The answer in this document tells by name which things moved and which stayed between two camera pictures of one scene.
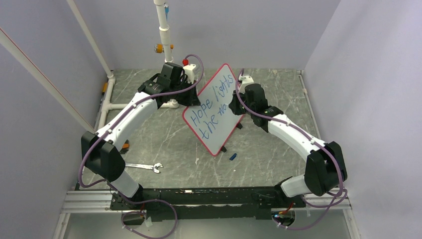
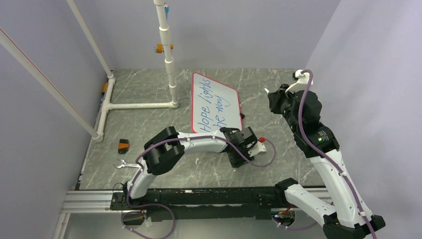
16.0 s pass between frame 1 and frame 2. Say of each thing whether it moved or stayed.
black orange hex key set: stayed
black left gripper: moved
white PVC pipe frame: stayed
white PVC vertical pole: stayed
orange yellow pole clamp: stayed
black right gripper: moved
